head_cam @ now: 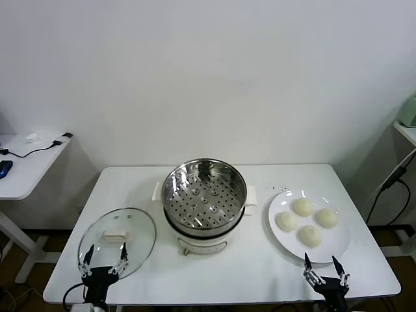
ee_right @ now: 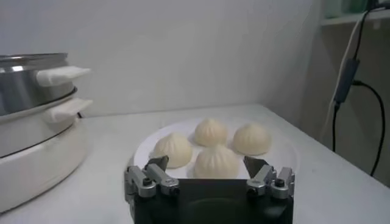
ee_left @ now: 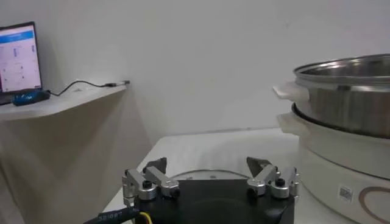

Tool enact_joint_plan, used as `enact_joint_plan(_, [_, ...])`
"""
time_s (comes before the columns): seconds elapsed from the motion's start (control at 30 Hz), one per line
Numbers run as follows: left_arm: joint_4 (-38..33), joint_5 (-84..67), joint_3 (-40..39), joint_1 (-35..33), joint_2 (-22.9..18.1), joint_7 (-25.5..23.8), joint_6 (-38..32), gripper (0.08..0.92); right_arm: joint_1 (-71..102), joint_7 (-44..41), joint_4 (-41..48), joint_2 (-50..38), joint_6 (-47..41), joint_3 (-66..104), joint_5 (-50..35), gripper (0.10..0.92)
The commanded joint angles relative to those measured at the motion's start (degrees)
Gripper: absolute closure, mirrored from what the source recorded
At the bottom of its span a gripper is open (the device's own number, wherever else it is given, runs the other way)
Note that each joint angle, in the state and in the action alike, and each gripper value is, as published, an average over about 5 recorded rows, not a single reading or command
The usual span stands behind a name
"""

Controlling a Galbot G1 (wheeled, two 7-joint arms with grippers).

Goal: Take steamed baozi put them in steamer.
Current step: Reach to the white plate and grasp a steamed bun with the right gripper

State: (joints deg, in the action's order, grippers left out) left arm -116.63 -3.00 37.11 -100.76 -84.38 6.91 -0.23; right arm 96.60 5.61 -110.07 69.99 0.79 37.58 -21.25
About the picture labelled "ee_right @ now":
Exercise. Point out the steel steamer pot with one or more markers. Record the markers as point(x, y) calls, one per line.
point(36, 170)

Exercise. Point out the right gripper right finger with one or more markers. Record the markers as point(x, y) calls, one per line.
point(263, 176)

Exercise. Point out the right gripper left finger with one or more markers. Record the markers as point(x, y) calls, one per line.
point(163, 179)

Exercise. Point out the white steamed baozi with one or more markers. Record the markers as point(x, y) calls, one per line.
point(252, 138)
point(216, 161)
point(211, 131)
point(174, 149)

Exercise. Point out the white round plate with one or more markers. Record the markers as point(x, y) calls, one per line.
point(283, 158)

